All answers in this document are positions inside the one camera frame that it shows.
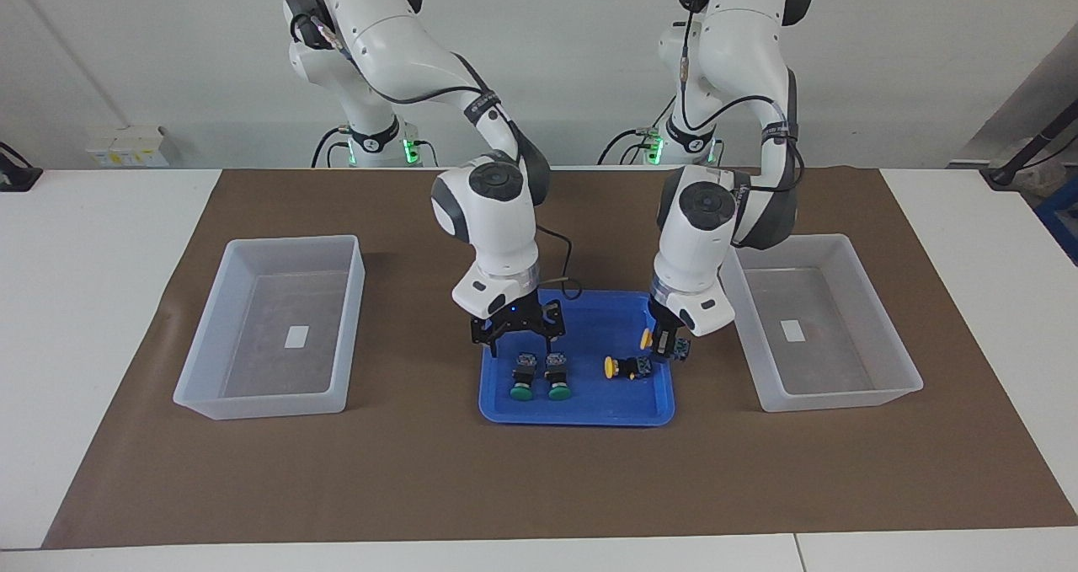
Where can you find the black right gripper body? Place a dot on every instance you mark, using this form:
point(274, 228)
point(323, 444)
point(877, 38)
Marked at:
point(518, 319)

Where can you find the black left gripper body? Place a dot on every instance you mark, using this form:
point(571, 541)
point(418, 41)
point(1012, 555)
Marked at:
point(663, 319)

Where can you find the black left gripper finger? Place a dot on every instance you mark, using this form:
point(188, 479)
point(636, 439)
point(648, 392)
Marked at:
point(664, 344)

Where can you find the yellow push button switch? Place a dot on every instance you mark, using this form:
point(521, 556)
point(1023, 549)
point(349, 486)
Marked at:
point(625, 368)
point(681, 350)

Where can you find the green push button switch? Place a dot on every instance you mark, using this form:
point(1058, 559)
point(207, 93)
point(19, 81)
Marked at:
point(523, 376)
point(557, 376)

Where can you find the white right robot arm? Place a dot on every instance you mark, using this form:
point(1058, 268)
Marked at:
point(497, 227)

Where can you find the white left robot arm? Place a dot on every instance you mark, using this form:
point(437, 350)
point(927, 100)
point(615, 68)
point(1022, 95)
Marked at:
point(699, 243)

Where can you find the blue plastic tray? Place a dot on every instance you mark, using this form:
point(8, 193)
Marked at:
point(606, 399)

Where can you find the white rectangular label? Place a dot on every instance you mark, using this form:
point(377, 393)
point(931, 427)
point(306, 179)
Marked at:
point(792, 330)
point(296, 337)

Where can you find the brown paper table mat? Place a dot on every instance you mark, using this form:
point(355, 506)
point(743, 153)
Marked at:
point(539, 488)

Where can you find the translucent white plastic box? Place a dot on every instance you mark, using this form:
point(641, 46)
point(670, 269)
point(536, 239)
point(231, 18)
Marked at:
point(206, 387)
point(842, 370)

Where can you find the black stand pole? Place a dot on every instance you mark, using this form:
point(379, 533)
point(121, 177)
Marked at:
point(1044, 131)

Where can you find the white wall socket box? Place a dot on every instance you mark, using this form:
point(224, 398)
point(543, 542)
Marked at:
point(126, 147)

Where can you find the black clamp mount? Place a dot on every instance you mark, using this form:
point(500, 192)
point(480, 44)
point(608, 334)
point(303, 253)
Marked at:
point(17, 176)

